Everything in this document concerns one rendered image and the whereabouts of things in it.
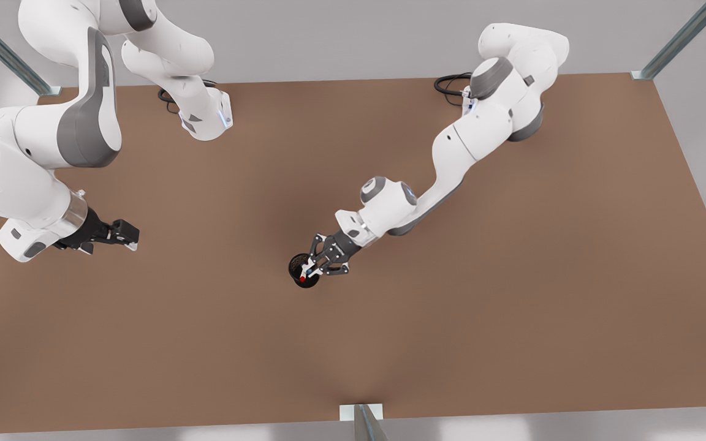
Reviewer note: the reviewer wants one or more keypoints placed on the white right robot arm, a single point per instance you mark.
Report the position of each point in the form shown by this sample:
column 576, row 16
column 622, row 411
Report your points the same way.
column 34, row 153

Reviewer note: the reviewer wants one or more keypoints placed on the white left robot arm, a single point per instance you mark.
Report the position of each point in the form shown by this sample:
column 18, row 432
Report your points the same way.
column 482, row 128

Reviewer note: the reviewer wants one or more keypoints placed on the black mesh pen holder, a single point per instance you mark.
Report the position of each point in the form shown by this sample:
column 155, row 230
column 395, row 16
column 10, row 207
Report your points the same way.
column 298, row 269

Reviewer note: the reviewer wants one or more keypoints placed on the silver frame post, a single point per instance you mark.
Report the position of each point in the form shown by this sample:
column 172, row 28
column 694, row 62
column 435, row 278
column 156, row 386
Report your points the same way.
column 362, row 419
column 3, row 49
column 678, row 40

